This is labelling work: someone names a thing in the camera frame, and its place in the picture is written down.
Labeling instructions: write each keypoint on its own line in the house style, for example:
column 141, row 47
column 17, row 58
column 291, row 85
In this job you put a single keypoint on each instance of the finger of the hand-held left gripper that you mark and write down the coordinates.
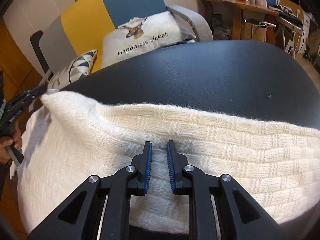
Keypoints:
column 30, row 96

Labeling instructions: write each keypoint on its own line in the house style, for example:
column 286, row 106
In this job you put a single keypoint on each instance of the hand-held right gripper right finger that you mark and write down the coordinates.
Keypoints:
column 170, row 170

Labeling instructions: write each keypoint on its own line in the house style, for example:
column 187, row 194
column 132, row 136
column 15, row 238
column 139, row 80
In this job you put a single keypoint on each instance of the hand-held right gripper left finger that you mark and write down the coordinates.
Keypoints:
column 148, row 170

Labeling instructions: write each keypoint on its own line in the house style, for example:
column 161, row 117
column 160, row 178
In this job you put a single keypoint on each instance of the white knit sweater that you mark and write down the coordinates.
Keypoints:
column 200, row 140

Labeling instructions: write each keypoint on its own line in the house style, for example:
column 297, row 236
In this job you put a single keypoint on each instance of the pile of dark clothes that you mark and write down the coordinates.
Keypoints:
column 288, row 12

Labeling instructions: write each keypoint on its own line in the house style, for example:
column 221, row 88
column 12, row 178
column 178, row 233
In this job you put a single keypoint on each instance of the person's left hand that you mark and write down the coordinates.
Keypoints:
column 17, row 137

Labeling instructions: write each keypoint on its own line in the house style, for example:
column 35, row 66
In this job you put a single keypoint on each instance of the triangle patterned pillow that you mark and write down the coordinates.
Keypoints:
column 75, row 67

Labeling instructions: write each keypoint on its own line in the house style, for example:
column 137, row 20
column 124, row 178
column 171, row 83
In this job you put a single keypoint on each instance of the grey yellow blue sofa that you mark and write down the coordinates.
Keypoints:
column 82, row 12

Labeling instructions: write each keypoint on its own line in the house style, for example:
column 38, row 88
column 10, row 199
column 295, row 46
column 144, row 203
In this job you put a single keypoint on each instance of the white deer print pillow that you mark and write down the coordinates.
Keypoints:
column 155, row 42

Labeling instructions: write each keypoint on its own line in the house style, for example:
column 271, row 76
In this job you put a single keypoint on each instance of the dark bag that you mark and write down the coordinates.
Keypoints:
column 221, row 27

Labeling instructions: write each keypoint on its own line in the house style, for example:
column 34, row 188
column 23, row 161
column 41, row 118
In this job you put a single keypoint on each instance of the brown paper bag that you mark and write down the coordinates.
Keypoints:
column 258, row 32

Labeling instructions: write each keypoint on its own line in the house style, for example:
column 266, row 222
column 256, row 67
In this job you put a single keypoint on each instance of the white metal stool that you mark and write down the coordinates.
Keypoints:
column 291, row 37

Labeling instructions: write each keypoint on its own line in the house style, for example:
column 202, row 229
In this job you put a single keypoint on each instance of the wooden desk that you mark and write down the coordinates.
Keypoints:
column 250, row 5

